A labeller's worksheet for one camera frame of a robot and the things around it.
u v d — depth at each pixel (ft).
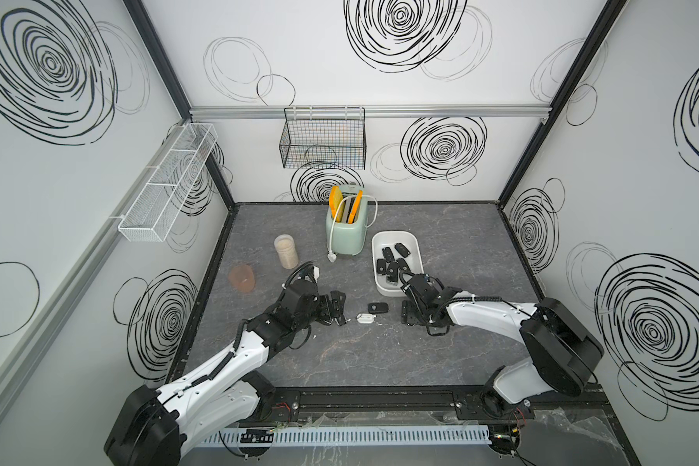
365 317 2.91
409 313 2.65
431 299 2.23
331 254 3.22
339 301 2.38
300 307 1.98
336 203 3.05
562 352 1.42
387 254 3.35
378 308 2.98
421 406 2.47
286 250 3.05
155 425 1.28
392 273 3.16
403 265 3.26
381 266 3.27
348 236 3.10
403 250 3.38
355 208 3.16
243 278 3.16
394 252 3.43
